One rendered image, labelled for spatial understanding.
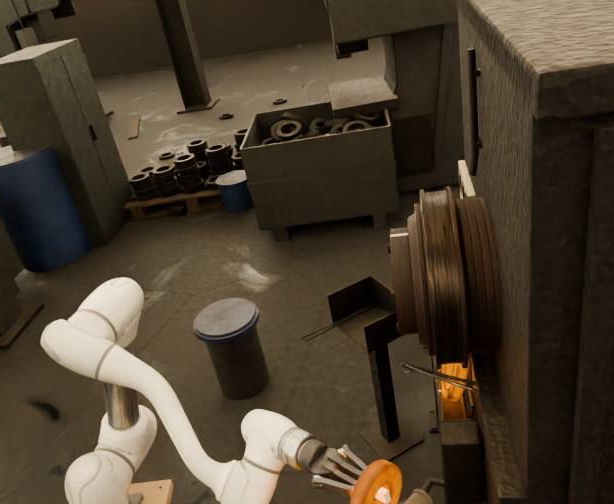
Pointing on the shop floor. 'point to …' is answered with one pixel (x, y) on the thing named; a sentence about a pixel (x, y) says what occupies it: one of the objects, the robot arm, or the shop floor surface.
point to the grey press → (406, 82)
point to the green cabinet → (63, 127)
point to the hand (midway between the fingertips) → (375, 490)
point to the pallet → (209, 171)
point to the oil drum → (34, 206)
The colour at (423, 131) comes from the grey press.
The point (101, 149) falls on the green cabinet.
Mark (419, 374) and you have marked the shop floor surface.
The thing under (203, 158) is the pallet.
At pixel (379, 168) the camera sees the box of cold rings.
